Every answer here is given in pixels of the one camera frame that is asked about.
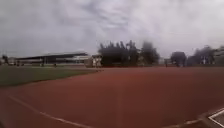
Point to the red running track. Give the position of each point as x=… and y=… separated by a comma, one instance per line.
x=133, y=93

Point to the grey building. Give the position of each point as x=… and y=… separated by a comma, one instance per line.
x=220, y=56

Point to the person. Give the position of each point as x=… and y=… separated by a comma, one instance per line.
x=166, y=63

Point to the dark clump of trees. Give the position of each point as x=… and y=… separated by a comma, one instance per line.
x=123, y=55

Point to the row of trees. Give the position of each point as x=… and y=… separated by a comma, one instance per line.
x=200, y=56

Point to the long low grandstand building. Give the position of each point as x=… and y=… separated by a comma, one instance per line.
x=56, y=58

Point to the green grass field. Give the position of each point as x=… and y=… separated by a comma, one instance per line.
x=30, y=75

